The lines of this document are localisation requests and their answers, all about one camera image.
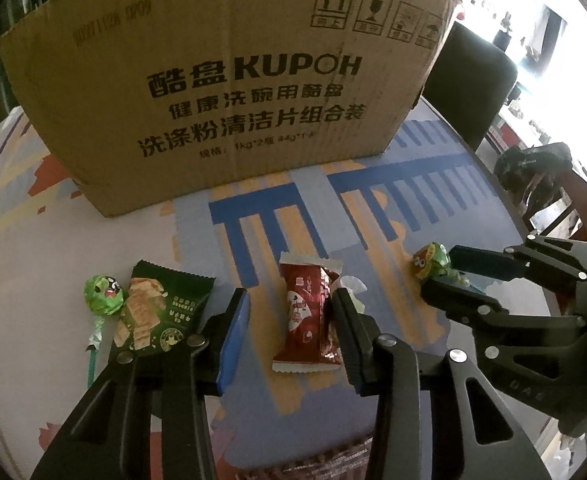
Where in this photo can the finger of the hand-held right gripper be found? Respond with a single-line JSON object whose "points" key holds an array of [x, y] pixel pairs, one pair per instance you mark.
{"points": [[478, 262], [453, 296]]}

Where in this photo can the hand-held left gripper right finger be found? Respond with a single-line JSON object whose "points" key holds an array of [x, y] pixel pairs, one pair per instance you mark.
{"points": [[348, 345]]}

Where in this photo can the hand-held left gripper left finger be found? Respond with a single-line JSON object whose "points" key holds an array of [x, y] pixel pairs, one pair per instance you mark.
{"points": [[236, 345]]}

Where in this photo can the green lollipop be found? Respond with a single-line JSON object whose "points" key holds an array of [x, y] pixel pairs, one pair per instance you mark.
{"points": [[102, 295], [431, 260]]}

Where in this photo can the dark red snack packet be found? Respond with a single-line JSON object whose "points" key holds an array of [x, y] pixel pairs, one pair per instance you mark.
{"points": [[301, 320]]}

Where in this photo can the brown cardboard box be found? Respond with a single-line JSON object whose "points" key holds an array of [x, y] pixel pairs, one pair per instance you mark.
{"points": [[223, 35]]}

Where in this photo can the pale clear wrapper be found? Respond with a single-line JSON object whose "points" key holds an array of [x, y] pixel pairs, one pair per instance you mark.
{"points": [[356, 287]]}

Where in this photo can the dark green snack packet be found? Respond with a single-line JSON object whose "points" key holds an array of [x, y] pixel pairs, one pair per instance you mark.
{"points": [[173, 310]]}

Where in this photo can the dark clothing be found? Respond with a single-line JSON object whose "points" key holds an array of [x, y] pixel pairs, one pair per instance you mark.
{"points": [[533, 162]]}

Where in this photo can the brown wooden chair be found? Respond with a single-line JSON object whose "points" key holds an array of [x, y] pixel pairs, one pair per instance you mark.
{"points": [[581, 200]]}

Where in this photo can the dark red patterned packet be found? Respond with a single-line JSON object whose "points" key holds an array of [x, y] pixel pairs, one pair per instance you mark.
{"points": [[323, 462]]}

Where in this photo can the white low cabinet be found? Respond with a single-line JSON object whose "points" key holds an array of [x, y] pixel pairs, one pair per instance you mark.
{"points": [[518, 137]]}

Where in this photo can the black dining chair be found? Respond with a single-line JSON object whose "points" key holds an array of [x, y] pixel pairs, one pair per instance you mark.
{"points": [[473, 85]]}

